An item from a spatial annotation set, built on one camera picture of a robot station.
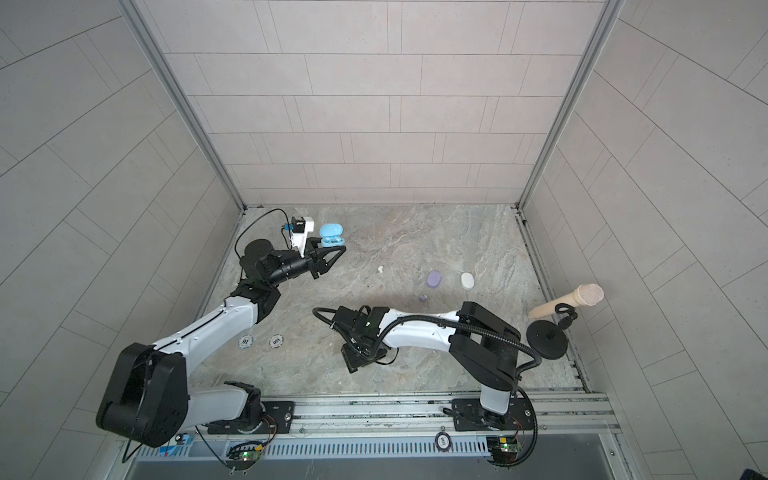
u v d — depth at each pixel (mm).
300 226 644
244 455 656
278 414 719
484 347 444
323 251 692
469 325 450
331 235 724
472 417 711
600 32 726
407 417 736
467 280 940
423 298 912
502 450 681
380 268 987
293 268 666
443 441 691
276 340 839
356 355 597
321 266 676
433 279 963
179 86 829
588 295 632
